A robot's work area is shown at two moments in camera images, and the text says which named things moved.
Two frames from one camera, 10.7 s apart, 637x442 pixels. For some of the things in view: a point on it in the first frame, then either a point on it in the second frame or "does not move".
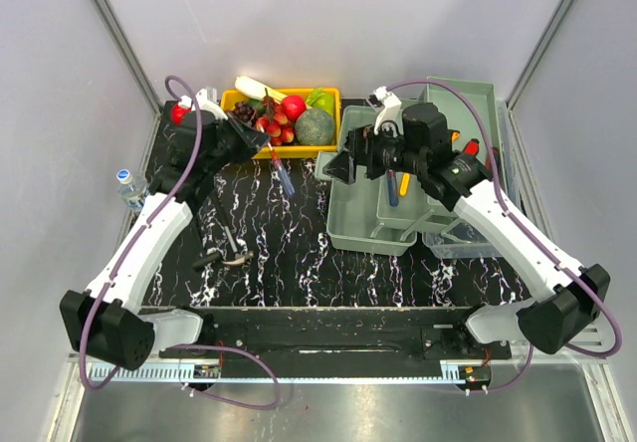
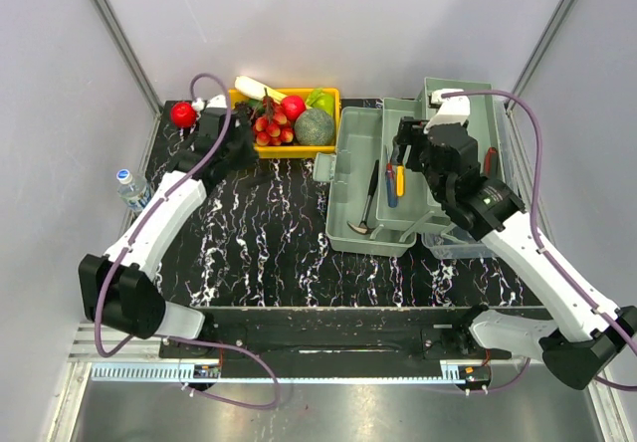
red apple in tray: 293,107 does not move
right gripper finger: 348,140 to 411,131
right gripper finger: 342,167 to 404,145
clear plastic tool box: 360,215 does not move
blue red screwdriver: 392,188 does not move
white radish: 257,90 does not move
